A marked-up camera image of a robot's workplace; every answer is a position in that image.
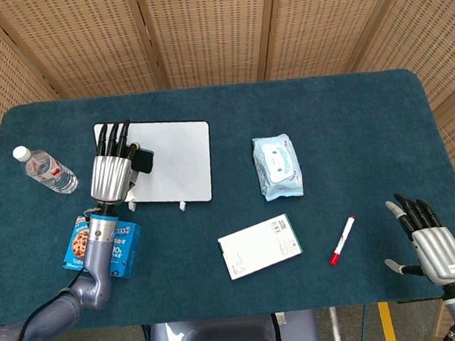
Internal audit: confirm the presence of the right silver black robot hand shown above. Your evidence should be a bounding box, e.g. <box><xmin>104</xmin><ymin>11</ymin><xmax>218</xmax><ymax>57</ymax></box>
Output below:
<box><xmin>377</xmin><ymin>187</ymin><xmax>455</xmax><ymax>292</ymax></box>

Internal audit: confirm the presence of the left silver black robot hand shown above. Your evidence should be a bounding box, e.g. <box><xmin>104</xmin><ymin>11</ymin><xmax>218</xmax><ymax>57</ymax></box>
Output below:
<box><xmin>83</xmin><ymin>118</ymin><xmax>148</xmax><ymax>205</ymax></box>

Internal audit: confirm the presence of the black whiteboard eraser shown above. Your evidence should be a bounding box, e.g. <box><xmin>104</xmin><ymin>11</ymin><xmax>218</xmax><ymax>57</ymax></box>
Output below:
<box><xmin>132</xmin><ymin>147</ymin><xmax>156</xmax><ymax>176</ymax></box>

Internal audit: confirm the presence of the clear plastic water bottle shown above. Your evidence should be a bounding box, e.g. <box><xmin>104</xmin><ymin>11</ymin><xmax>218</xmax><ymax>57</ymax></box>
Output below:
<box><xmin>11</xmin><ymin>140</ymin><xmax>80</xmax><ymax>201</ymax></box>

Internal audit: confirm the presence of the blue cookie box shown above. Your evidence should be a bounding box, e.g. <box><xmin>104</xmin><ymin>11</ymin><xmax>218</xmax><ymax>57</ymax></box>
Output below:
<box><xmin>57</xmin><ymin>209</ymin><xmax>148</xmax><ymax>287</ymax></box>

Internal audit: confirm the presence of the white flat cardboard box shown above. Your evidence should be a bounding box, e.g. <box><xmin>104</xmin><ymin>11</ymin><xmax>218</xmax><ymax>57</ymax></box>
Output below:
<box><xmin>215</xmin><ymin>211</ymin><xmax>306</xmax><ymax>282</ymax></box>

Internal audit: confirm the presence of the white magnetic whiteboard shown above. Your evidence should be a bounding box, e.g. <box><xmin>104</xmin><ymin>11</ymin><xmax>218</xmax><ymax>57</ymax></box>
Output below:
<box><xmin>92</xmin><ymin>113</ymin><xmax>218</xmax><ymax>220</ymax></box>

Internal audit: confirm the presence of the red capped whiteboard marker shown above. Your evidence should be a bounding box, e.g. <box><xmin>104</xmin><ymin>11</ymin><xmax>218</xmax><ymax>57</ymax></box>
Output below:
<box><xmin>325</xmin><ymin>215</ymin><xmax>360</xmax><ymax>267</ymax></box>

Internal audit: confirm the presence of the dark teal table mat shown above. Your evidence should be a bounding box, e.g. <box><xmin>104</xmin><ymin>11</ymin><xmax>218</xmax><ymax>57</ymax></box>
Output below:
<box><xmin>0</xmin><ymin>62</ymin><xmax>455</xmax><ymax>341</ymax></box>

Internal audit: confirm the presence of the light blue wet wipes pack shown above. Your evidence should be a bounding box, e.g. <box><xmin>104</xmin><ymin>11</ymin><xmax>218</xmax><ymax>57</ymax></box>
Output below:
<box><xmin>251</xmin><ymin>132</ymin><xmax>307</xmax><ymax>203</ymax></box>

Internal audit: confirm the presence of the woven bamboo folding screen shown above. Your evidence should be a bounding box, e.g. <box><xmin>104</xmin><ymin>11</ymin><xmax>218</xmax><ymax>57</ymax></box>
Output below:
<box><xmin>0</xmin><ymin>0</ymin><xmax>455</xmax><ymax>341</ymax></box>

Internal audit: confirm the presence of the grey-blue robot torso base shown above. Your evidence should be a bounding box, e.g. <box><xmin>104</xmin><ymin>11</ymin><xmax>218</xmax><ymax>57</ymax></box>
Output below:
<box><xmin>139</xmin><ymin>307</ymin><xmax>321</xmax><ymax>341</ymax></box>

